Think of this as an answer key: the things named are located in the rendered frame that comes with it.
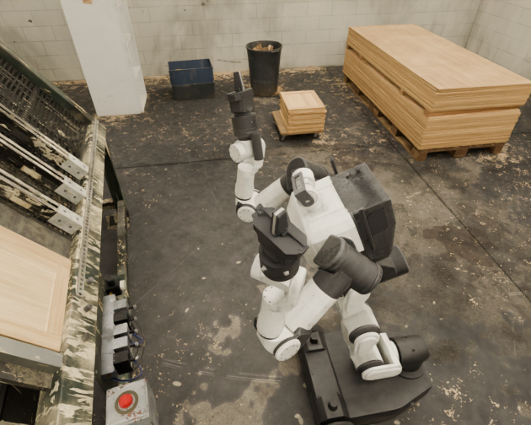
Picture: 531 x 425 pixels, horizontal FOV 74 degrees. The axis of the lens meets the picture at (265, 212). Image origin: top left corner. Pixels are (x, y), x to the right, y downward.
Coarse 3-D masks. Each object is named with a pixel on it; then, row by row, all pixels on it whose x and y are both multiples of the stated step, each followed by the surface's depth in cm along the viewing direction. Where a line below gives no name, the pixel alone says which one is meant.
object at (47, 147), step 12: (0, 108) 168; (0, 120) 169; (12, 120) 171; (12, 132) 174; (24, 132) 176; (36, 132) 182; (36, 144) 181; (48, 144) 183; (48, 156) 187; (60, 156) 189; (72, 156) 196; (72, 168) 195; (84, 168) 199
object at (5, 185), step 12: (0, 180) 141; (12, 180) 146; (0, 192) 144; (12, 192) 145; (24, 192) 147; (36, 192) 153; (36, 204) 152; (48, 204) 155; (60, 204) 161; (48, 216) 157; (60, 216) 158; (72, 216) 164; (60, 228) 162; (72, 228) 164
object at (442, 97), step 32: (352, 32) 504; (384, 32) 489; (416, 32) 490; (352, 64) 513; (384, 64) 422; (416, 64) 386; (448, 64) 386; (480, 64) 386; (384, 96) 432; (416, 96) 366; (448, 96) 337; (480, 96) 342; (512, 96) 348; (416, 128) 370; (448, 128) 360; (480, 128) 367; (512, 128) 373; (416, 160) 382
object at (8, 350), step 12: (0, 336) 105; (0, 348) 103; (12, 348) 106; (24, 348) 109; (36, 348) 113; (0, 360) 105; (12, 360) 106; (24, 360) 108; (36, 360) 110; (48, 360) 113; (60, 360) 117; (48, 372) 115
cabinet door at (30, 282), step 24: (0, 240) 129; (24, 240) 138; (0, 264) 123; (24, 264) 132; (48, 264) 141; (0, 288) 118; (24, 288) 125; (48, 288) 134; (0, 312) 113; (24, 312) 120; (48, 312) 127; (24, 336) 114; (48, 336) 121
